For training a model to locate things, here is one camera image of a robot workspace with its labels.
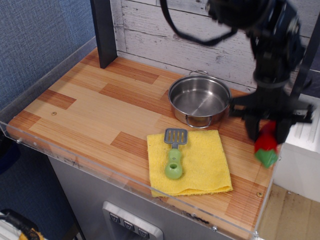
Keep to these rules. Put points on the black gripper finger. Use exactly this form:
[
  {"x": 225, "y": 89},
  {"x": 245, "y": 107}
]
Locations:
[
  {"x": 252, "y": 125},
  {"x": 282, "y": 129}
]

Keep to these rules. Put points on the stainless steel pot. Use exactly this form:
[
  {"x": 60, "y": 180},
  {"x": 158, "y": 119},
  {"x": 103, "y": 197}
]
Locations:
[{"x": 198, "y": 99}]

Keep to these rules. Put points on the green grey toy spatula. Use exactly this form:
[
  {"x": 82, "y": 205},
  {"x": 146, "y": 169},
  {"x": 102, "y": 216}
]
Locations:
[{"x": 174, "y": 137}]

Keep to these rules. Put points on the silver button panel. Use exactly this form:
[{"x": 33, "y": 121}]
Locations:
[{"x": 124, "y": 225}]

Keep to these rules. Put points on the grey toy cabinet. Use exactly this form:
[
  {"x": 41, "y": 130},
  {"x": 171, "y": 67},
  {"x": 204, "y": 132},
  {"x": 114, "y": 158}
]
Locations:
[{"x": 179, "y": 218}]

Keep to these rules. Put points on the clear acrylic guard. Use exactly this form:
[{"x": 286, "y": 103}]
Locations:
[{"x": 100, "y": 118}]

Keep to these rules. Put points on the black yellow object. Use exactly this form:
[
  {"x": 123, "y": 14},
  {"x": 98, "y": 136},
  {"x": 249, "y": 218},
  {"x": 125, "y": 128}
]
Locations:
[{"x": 14, "y": 226}]

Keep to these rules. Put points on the red toy chili pepper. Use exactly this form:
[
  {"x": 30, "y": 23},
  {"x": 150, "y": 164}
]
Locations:
[{"x": 266, "y": 145}]

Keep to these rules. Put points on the dark left frame post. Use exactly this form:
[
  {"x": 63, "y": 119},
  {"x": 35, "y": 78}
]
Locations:
[{"x": 104, "y": 31}]

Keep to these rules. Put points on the dark frame post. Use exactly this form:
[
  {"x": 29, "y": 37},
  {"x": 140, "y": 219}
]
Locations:
[
  {"x": 307, "y": 81},
  {"x": 104, "y": 31}
]

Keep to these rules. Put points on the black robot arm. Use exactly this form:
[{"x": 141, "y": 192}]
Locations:
[{"x": 273, "y": 28}]

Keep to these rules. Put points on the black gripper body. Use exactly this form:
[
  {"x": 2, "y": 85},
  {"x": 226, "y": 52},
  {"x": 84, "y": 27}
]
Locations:
[{"x": 271, "y": 104}]

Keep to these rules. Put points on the yellow cloth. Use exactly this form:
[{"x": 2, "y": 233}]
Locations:
[{"x": 204, "y": 166}]

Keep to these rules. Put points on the dark right frame post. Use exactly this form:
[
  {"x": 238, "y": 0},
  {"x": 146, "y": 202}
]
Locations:
[{"x": 307, "y": 81}]

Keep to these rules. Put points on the white metal box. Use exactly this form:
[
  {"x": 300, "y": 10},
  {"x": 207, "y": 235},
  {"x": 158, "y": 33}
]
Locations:
[{"x": 298, "y": 168}]

